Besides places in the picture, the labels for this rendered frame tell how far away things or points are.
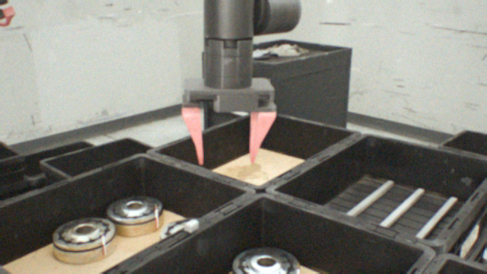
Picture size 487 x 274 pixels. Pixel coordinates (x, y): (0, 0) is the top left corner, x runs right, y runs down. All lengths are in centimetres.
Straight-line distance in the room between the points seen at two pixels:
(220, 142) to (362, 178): 34
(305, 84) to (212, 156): 119
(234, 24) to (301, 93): 176
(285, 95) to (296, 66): 13
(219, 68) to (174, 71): 395
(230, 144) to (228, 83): 68
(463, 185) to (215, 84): 68
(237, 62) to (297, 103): 173
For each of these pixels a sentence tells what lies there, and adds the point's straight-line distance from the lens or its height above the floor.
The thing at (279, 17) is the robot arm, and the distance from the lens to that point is 61.
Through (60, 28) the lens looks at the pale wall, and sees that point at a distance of 390.
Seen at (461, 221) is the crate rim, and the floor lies 93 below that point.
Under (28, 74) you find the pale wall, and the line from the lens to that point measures 383.
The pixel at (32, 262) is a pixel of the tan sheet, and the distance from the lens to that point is 92.
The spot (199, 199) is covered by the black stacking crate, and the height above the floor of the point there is 88.
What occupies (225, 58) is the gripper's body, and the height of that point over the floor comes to 119.
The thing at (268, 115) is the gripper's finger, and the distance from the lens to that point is 58.
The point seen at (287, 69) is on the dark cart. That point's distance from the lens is 219.
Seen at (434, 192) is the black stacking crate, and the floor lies 84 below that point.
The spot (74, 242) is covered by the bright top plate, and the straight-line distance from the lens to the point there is 89.
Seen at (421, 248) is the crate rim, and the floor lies 93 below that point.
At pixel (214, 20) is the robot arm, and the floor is 123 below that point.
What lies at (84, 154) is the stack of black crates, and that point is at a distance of 211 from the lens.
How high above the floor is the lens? 129
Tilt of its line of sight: 19 degrees down
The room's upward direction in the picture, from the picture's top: straight up
